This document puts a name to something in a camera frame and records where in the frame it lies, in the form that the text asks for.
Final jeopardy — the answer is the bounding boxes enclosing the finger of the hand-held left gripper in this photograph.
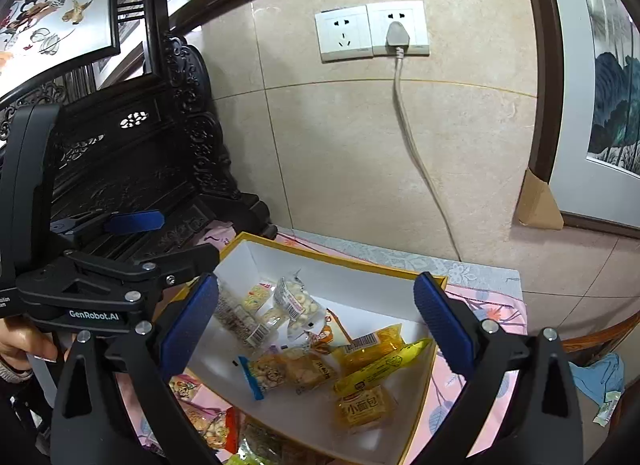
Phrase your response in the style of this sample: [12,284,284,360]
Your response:
[50,210,167,248]
[62,244,222,303]

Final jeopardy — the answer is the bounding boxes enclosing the cardboard corner protector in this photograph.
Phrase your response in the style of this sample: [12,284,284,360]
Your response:
[516,167,564,230]

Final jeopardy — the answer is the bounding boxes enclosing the orange snack packet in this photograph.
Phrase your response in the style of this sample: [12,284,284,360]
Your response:
[309,311,352,347]

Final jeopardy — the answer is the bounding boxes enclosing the white wall socket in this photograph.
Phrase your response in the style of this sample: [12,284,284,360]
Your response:
[314,7,374,64]
[366,0,430,57]

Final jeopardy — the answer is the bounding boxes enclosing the person's left hand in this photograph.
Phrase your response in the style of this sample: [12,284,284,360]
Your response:
[0,317,76,382]

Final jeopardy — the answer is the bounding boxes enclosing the blue cloth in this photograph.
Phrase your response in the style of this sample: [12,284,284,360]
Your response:
[569,352,626,409]

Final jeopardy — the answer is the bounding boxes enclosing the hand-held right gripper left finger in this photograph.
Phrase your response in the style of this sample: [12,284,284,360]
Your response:
[50,272,236,465]

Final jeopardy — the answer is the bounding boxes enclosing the framed bird painting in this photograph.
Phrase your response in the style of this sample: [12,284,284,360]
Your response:
[0,0,123,92]

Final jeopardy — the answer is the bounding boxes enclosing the yellow barcode snack packet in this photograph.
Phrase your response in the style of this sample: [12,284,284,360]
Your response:
[331,323,404,372]

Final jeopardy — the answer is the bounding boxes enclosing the dark carved wooden bench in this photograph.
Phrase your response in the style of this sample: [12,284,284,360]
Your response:
[0,0,279,292]

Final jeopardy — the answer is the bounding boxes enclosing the grey power cable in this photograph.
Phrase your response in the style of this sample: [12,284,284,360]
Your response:
[392,47,462,262]

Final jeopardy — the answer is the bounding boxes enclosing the wooden armchair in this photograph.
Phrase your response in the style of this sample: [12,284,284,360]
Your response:
[560,311,640,365]

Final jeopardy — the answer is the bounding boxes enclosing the grey power plug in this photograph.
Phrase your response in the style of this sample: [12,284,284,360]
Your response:
[385,21,419,54]

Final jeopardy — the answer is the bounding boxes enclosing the small bread packet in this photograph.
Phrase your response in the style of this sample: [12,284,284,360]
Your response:
[334,384,397,435]

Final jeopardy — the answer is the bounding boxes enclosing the red edged snack packet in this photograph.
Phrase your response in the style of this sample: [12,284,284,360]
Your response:
[181,401,240,452]

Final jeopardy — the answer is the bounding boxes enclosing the tan printed snack packet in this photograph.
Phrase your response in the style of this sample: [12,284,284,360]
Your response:
[169,374,202,402]

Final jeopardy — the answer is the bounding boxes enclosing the black speckled snack packet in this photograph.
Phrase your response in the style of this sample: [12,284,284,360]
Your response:
[214,289,272,349]

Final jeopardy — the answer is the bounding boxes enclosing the white green small packet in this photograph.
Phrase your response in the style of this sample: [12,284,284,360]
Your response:
[593,390,624,427]

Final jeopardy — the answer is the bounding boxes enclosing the blue edged biscuit packet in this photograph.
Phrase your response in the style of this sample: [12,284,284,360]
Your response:
[237,346,342,402]

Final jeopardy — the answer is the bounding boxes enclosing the yellow cardboard box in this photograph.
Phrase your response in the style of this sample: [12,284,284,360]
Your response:
[172,231,449,465]

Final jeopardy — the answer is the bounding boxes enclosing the pink printed blanket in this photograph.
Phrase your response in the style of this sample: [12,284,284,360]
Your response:
[120,227,527,465]

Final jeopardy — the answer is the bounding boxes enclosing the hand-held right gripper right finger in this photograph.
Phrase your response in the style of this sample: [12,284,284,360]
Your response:
[400,272,586,465]

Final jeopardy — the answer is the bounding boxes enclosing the framed lotus painting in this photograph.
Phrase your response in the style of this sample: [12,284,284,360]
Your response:
[515,0,640,241]

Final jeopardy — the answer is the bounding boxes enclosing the clear ring cracker packet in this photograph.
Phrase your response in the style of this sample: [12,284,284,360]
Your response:
[272,271,322,342]

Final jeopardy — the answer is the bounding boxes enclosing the yellow green long packet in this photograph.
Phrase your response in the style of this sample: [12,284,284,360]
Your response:
[333,337,434,397]

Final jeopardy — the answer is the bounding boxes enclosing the white patterned sheet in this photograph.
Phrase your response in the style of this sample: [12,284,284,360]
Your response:
[276,227,523,297]

